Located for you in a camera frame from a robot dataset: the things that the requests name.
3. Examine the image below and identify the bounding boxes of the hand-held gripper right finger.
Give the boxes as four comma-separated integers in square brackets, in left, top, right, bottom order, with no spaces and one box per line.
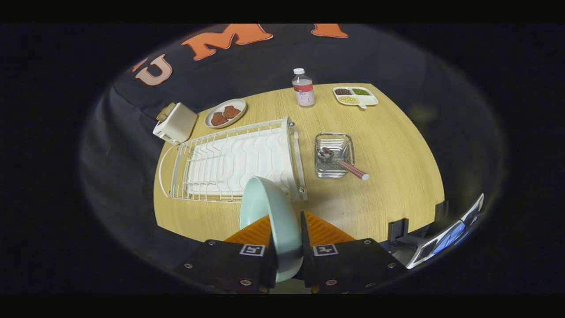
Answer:
[300,211,409,294]

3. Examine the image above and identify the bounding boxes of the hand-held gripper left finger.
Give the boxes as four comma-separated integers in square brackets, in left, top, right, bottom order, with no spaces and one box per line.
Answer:
[176,215,278,294]

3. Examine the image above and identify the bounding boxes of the light green plate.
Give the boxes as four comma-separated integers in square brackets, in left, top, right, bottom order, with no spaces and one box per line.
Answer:
[240,176,304,283]

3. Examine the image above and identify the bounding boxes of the white wire dish rack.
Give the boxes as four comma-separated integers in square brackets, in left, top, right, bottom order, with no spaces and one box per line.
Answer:
[158,116,309,203]

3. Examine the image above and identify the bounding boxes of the spoon with pink handle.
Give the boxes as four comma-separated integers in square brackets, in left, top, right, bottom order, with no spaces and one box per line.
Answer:
[319,147,370,182]

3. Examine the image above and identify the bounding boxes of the metal wire basket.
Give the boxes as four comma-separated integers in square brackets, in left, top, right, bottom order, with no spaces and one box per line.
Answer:
[314,132,355,178]

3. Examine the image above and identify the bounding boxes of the white oval plate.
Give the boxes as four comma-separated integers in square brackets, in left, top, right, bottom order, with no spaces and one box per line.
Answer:
[204,98,247,129]

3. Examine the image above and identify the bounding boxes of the white divided dish with beans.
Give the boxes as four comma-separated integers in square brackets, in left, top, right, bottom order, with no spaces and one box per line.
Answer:
[333,86,379,109]

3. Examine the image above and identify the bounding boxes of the black tablet stand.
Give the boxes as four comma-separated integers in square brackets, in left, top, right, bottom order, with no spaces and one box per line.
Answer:
[380,201,451,257]

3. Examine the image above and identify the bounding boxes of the white wavy drain tray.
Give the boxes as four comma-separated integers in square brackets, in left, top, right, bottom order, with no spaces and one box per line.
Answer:
[185,128,294,197]

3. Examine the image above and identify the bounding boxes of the clear bottle with red label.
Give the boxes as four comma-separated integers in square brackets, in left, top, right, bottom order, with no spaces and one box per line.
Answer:
[291,68,316,107]

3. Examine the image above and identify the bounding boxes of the white toaster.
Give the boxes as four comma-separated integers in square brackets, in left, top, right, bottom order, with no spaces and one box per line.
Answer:
[152,102,198,145]

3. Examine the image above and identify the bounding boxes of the bread slice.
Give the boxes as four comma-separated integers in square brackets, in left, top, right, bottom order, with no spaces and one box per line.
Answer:
[157,102,176,122]

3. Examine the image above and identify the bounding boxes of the tablet with white frame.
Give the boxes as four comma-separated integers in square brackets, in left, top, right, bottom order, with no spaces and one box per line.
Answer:
[406,193,485,269]

